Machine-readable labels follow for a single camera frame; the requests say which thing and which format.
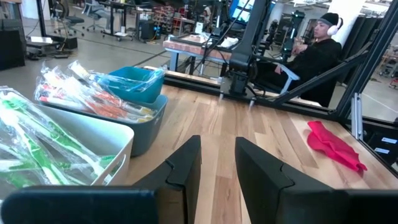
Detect black wheeled cart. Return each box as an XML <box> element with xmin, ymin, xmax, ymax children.
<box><xmin>101</xmin><ymin>0</ymin><xmax>141</xmax><ymax>42</ymax></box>

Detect black computer tower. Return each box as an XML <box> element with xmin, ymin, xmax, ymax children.
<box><xmin>0</xmin><ymin>18</ymin><xmax>26</xmax><ymax>71</ymax></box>

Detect red cloth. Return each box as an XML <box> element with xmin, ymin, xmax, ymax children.
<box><xmin>307</xmin><ymin>120</ymin><xmax>368</xmax><ymax>173</ymax></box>

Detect grey office chair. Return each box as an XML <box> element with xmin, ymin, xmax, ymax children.
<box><xmin>273</xmin><ymin>62</ymin><xmax>301</xmax><ymax>96</ymax></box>

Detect white headphones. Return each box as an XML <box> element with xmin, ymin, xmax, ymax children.
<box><xmin>326</xmin><ymin>17</ymin><xmax>343</xmax><ymax>37</ymax></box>

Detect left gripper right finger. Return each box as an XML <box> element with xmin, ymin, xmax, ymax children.
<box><xmin>234</xmin><ymin>136</ymin><xmax>398</xmax><ymax>224</ymax></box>

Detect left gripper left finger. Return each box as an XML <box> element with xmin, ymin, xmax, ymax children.
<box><xmin>0</xmin><ymin>135</ymin><xmax>202</xmax><ymax>224</ymax></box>

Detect blue toothbrush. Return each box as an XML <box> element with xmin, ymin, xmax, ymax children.
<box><xmin>90</xmin><ymin>67</ymin><xmax>165</xmax><ymax>94</ymax></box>
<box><xmin>124</xmin><ymin>67</ymin><xmax>166</xmax><ymax>88</ymax></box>

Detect pile of packaged toothbrushes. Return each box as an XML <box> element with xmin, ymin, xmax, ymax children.
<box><xmin>142</xmin><ymin>0</ymin><xmax>398</xmax><ymax>175</ymax></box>

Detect person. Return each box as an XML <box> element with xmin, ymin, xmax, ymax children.
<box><xmin>257</xmin><ymin>12</ymin><xmax>345</xmax><ymax>108</ymax></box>

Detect teal plastic bin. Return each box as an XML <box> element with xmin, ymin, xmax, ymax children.
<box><xmin>107</xmin><ymin>66</ymin><xmax>165</xmax><ymax>104</ymax></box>

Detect dark grey plastic bin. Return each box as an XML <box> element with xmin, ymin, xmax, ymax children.
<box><xmin>34</xmin><ymin>93</ymin><xmax>169</xmax><ymax>157</ymax></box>

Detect light grey plastic bin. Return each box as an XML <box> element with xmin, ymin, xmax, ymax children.
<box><xmin>0</xmin><ymin>102</ymin><xmax>135</xmax><ymax>187</ymax></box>

